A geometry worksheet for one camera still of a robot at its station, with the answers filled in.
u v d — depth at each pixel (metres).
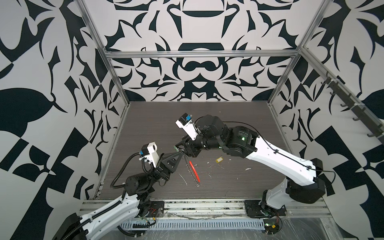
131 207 0.54
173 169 0.55
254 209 0.74
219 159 0.91
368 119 0.55
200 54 0.90
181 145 0.54
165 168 0.55
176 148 0.54
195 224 0.65
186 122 0.50
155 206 0.76
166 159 0.54
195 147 0.51
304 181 0.40
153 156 0.54
